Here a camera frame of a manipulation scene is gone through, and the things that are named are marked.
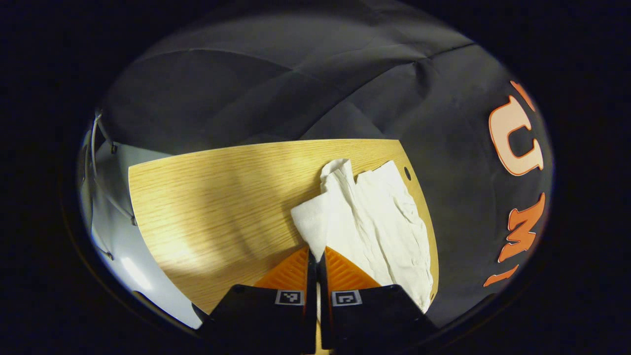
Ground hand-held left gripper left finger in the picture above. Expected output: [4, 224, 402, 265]
[197, 246, 317, 354]

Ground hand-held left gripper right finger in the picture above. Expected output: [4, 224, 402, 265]
[319, 246, 440, 352]

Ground white jeans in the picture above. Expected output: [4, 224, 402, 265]
[290, 158, 435, 314]

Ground black backdrop cloth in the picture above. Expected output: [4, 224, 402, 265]
[96, 0, 554, 326]

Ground thin grey cable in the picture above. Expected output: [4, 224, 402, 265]
[89, 112, 138, 261]

